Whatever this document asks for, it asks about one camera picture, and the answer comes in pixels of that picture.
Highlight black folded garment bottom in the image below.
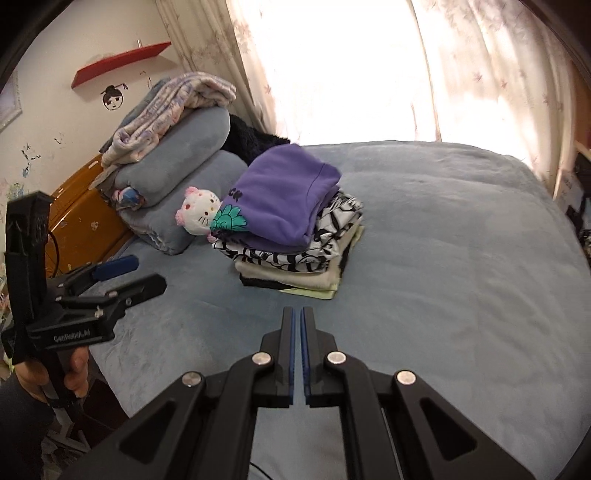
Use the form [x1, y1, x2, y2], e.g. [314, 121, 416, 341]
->
[239, 274, 290, 290]

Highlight person's left hand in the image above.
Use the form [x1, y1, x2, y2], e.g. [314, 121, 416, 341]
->
[13, 345, 91, 405]

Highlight white cardboard box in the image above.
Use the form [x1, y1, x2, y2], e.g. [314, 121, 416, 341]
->
[554, 170, 584, 213]

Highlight pink white folded blanket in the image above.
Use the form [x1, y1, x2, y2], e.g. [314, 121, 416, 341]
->
[101, 71, 236, 170]

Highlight purple zip hoodie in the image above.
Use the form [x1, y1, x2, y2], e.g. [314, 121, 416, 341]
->
[211, 144, 341, 245]

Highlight orange wooden headboard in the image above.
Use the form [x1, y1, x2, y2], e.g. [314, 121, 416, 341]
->
[45, 156, 133, 278]

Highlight blue-grey bed blanket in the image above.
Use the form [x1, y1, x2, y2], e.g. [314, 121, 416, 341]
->
[91, 142, 590, 479]

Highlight black white patterned folded garment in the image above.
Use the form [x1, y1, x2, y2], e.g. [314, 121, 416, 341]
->
[212, 190, 363, 273]

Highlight black fuzzy garment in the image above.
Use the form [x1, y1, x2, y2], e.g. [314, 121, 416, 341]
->
[221, 114, 290, 165]

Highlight floral sheer curtain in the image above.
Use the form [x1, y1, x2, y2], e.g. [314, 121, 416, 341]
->
[156, 1, 575, 189]

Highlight white pink cat plush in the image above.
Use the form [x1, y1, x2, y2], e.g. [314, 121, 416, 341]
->
[175, 186, 221, 243]

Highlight red wall shelf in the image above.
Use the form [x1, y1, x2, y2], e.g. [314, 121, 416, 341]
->
[70, 41, 171, 89]

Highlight cartoon face wall sticker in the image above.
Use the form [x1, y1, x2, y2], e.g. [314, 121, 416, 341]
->
[101, 83, 128, 111]

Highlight cream folded garment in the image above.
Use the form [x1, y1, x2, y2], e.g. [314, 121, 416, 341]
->
[235, 221, 365, 291]

